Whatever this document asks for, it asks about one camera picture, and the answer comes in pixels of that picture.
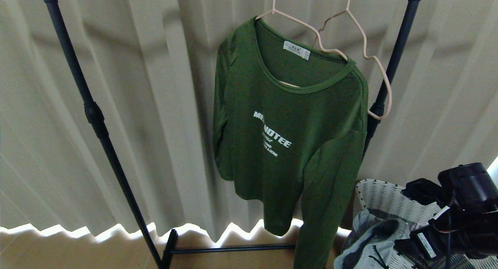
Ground beige curtain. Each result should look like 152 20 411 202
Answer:
0 0 498 242

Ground white laundry basket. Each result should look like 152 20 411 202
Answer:
352 179 498 269

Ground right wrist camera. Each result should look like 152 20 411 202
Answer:
402 178 445 206

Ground green printed shirt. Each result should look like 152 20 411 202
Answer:
213 18 369 269

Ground pink clothes hanger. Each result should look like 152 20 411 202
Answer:
255 0 349 88
313 0 392 120

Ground pale grey shorts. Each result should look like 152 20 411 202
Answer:
334 209 413 269

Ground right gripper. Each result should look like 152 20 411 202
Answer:
394 213 498 269

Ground black clothes rack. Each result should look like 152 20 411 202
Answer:
39 0 425 269

